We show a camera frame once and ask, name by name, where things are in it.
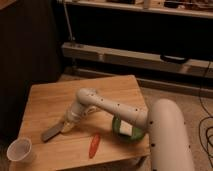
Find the black handle on beam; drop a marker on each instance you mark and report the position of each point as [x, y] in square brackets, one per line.
[177, 60]

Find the white sponge block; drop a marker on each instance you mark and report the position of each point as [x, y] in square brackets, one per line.
[125, 128]

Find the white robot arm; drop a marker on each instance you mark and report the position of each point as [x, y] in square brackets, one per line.
[164, 122]

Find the small white bottle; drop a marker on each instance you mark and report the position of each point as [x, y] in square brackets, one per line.
[90, 110]

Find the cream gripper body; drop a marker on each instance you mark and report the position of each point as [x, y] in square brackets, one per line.
[67, 127]

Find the wooden table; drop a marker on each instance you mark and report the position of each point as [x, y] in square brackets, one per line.
[48, 102]

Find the metal stand pole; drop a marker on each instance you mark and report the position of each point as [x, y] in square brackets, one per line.
[72, 39]

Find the red chili pepper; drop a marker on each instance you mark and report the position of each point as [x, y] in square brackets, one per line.
[94, 145]

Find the green bowl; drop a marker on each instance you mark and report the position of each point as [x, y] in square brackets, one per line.
[137, 134]

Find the long wooden shelf beam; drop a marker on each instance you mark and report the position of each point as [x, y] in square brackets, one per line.
[132, 59]

